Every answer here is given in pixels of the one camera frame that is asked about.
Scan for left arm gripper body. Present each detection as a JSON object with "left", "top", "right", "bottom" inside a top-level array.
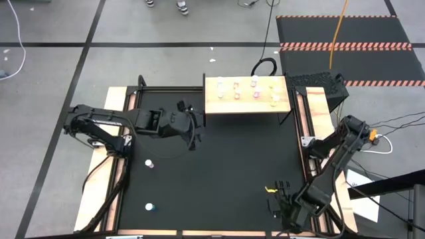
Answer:
[{"left": 162, "top": 109, "right": 205, "bottom": 135}]

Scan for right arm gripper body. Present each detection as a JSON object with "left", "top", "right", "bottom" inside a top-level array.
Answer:
[{"left": 280, "top": 192, "right": 309, "bottom": 233}]

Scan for wooden shelf black legs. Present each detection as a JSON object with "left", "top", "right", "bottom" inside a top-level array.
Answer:
[{"left": 202, "top": 73, "right": 294, "bottom": 126}]

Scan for black table mat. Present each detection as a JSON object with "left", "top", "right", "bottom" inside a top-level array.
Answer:
[{"left": 118, "top": 89, "right": 315, "bottom": 232}]

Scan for white paper sheet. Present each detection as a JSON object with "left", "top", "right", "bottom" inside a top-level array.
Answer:
[{"left": 345, "top": 168, "right": 381, "bottom": 223}]

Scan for black beam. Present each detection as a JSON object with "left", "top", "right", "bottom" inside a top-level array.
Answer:
[{"left": 347, "top": 169, "right": 425, "bottom": 200}]

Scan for orange plug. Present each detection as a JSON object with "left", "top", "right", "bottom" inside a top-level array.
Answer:
[{"left": 367, "top": 129, "right": 381, "bottom": 146}]

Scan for black perforated box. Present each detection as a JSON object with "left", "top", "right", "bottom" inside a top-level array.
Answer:
[{"left": 284, "top": 70, "right": 350, "bottom": 106}]

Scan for black orange-striped floor mat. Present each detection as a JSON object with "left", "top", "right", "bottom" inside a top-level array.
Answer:
[{"left": 276, "top": 15, "right": 425, "bottom": 88}]

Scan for white cable loop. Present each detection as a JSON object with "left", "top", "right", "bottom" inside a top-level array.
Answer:
[{"left": 360, "top": 133, "right": 394, "bottom": 155}]

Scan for black hanging cable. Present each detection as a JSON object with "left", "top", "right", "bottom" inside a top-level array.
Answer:
[{"left": 250, "top": 0, "right": 278, "bottom": 77}]

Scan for thin black floor cable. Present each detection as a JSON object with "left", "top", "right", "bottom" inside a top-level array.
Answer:
[
  {"left": 370, "top": 111, "right": 425, "bottom": 127},
  {"left": 371, "top": 121, "right": 425, "bottom": 132},
  {"left": 237, "top": 0, "right": 263, "bottom": 8}
]

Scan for yellow hanging cable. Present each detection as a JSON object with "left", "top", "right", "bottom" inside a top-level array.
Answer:
[{"left": 328, "top": 0, "right": 349, "bottom": 70}]

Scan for white floor cable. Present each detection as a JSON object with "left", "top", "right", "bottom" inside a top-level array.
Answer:
[{"left": 0, "top": 0, "right": 27, "bottom": 80}]

